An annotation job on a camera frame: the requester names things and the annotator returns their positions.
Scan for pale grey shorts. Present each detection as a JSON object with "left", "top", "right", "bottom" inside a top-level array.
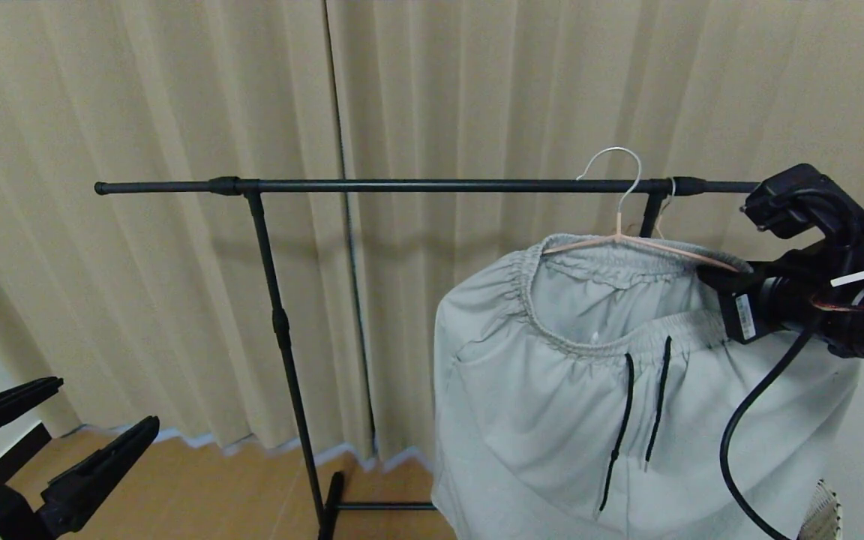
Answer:
[{"left": 430, "top": 232, "right": 862, "bottom": 540}]

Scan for black cable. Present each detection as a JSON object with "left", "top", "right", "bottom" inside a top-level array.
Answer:
[{"left": 718, "top": 321, "right": 817, "bottom": 540}]

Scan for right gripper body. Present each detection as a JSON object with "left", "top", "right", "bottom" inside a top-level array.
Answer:
[{"left": 718, "top": 270, "right": 864, "bottom": 376}]

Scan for black clothes rack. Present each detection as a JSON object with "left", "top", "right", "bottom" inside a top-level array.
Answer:
[{"left": 94, "top": 176, "right": 761, "bottom": 540}]

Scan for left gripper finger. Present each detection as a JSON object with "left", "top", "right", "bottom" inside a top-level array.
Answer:
[
  {"left": 0, "top": 376, "right": 65, "bottom": 457},
  {"left": 40, "top": 415, "right": 161, "bottom": 536}
]

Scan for white laundry basket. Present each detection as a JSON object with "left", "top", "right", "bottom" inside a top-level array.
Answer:
[{"left": 798, "top": 480, "right": 843, "bottom": 540}]

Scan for pink clothes hanger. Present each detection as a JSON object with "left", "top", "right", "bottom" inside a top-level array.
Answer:
[
  {"left": 541, "top": 146, "right": 740, "bottom": 274},
  {"left": 638, "top": 177, "right": 677, "bottom": 242}
]

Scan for beige curtain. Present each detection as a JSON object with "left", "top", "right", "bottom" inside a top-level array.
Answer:
[{"left": 0, "top": 0, "right": 864, "bottom": 475}]

